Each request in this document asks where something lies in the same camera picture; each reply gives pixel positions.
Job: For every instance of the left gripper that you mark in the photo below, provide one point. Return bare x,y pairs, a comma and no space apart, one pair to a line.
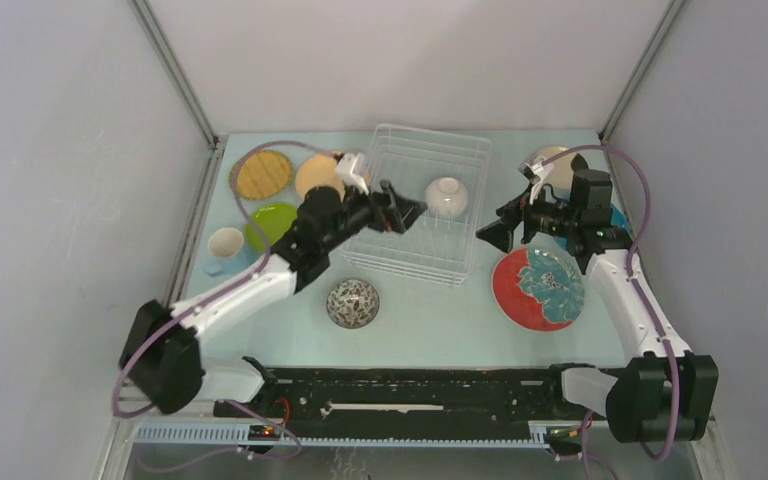
390,212

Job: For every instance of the blue polka dot plate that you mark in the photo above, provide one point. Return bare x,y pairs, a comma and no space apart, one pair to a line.
618,217

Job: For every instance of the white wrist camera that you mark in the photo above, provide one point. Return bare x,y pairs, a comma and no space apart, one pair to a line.
352,169
536,171

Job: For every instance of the aluminium frame rail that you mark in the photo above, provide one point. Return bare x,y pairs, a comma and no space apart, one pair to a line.
210,430

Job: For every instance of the white rimmed teal plate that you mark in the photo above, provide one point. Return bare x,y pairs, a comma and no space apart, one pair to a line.
538,289

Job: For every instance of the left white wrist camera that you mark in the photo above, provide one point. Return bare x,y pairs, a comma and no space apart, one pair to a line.
352,169

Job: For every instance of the yellow woven plate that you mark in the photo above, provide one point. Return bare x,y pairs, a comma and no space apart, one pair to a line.
262,176

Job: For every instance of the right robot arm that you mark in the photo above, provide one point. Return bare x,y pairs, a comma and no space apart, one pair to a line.
665,391

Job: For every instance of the light blue cup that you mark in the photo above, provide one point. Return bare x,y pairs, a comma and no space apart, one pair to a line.
228,253

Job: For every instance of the beige plate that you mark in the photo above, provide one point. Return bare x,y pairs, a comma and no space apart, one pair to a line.
319,172

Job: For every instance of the cream plate with black spot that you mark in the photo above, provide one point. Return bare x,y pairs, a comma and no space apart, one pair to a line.
563,169

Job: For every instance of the red patterned bowl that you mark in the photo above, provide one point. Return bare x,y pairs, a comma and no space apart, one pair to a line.
353,303

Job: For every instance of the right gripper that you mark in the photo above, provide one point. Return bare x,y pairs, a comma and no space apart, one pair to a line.
520,218

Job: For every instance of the green plate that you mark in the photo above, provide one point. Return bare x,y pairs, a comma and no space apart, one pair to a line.
274,220

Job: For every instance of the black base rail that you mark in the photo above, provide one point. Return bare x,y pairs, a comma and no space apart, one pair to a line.
411,404

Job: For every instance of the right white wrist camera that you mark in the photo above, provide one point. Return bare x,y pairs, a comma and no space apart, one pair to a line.
536,171

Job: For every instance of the white ribbed bowl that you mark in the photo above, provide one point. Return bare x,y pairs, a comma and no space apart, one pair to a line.
447,197

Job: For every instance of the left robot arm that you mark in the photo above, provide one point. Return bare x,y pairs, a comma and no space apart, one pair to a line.
164,352

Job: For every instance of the small circuit board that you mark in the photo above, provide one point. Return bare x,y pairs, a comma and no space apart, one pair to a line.
263,433

